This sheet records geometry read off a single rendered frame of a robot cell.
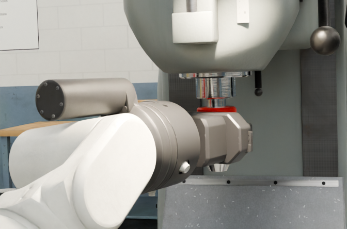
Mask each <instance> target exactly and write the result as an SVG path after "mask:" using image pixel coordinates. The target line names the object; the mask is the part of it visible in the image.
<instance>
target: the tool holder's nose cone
mask: <svg viewBox="0 0 347 229"><path fill-rule="evenodd" d="M229 166H230V164H229V165H226V164H217V163H216V164H213V165H209V166H207V167H208V169H209V171H212V172H223V171H227V170H228V168H229Z"/></svg>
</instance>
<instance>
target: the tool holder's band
mask: <svg viewBox="0 0 347 229"><path fill-rule="evenodd" d="M197 112H236V107H234V106H226V107H218V108H209V107H207V106H204V107H198V108H197Z"/></svg>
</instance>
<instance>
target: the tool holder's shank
mask: <svg viewBox="0 0 347 229"><path fill-rule="evenodd" d="M226 99H229V98H223V99H205V100H207V107H209V108H218V107H226Z"/></svg>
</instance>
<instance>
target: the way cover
mask: <svg viewBox="0 0 347 229"><path fill-rule="evenodd" d="M312 178H313V179H312ZM191 182H192V183H191ZM270 185H271V187H270ZM176 187H177V188H176ZM191 188H192V189H191ZM320 188H321V189H320ZM195 189H196V190H195ZM273 189H274V190H275V191H272V190H273ZM290 189H291V190H290ZM262 190H265V191H262ZM327 191H328V192H327ZM298 192H299V193H298ZM325 192H327V193H325ZM185 193H187V194H185ZM200 194H201V195H200ZM194 196H196V197H194ZM285 196H286V197H285ZM217 197H218V198H217ZM334 198H335V199H336V200H334ZM337 199H339V200H340V201H338V200H337ZM175 201H176V203H175ZM207 201H208V202H207ZM232 201H234V202H232ZM335 202H337V203H335ZM304 205H305V207H304ZM188 206H189V207H188ZM224 206H225V207H224ZM248 207H249V208H248ZM193 210H194V212H193ZM334 210H335V211H334ZM176 213H177V215H176ZM248 213H249V214H248ZM299 215H300V217H299ZM257 216H258V217H257ZM304 216H305V217H304ZM306 217H307V218H306ZM219 218H220V219H219ZM313 220H314V221H313ZM290 222H291V223H290ZM190 223H191V224H190ZM222 223H223V224H222ZM197 224H199V225H198V226H197ZM191 225H192V226H193V227H191ZM186 226H187V227H186ZM162 229H346V220H345V194H344V177H310V176H217V175H190V176H189V177H188V178H187V179H185V180H184V181H182V182H180V183H178V184H175V185H172V186H169V187H166V188H165V200H164V212H163V224H162Z"/></svg>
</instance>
